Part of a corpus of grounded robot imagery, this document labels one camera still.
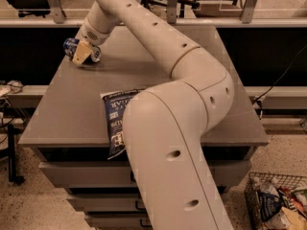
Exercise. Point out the wire basket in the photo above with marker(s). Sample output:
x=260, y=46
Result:
x=292, y=191

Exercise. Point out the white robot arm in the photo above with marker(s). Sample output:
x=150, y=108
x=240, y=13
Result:
x=163, y=124

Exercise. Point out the black stand leg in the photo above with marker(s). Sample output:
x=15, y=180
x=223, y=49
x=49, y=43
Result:
x=13, y=176

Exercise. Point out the blue pepsi can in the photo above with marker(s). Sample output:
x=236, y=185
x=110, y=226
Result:
x=70, y=46

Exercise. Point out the blue kettle chips bag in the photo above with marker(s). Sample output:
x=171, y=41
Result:
x=115, y=106

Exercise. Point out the grey drawer cabinet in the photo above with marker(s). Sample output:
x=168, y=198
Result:
x=68, y=132

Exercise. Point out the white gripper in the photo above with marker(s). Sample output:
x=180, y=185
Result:
x=93, y=36

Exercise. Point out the snack bag in basket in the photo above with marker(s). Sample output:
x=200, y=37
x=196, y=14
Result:
x=270, y=205

